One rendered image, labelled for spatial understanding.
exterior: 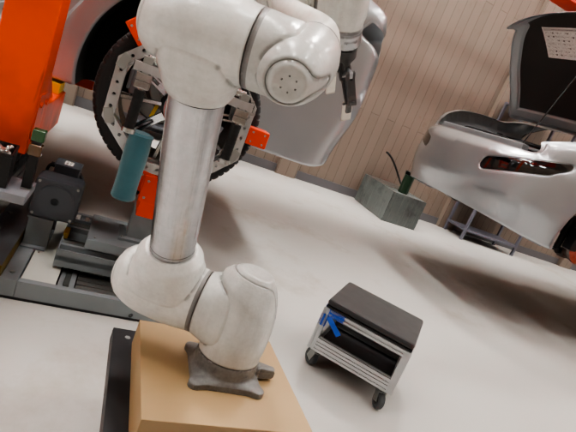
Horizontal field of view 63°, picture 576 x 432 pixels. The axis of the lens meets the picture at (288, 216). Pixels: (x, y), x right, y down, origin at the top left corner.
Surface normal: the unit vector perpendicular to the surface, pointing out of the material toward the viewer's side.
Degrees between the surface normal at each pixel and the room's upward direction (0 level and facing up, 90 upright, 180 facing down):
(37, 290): 90
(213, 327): 90
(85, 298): 90
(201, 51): 116
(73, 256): 90
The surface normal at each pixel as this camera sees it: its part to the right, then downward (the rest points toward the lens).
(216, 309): -0.13, -0.02
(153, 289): -0.18, 0.51
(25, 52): 0.27, 0.35
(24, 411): 0.37, -0.90
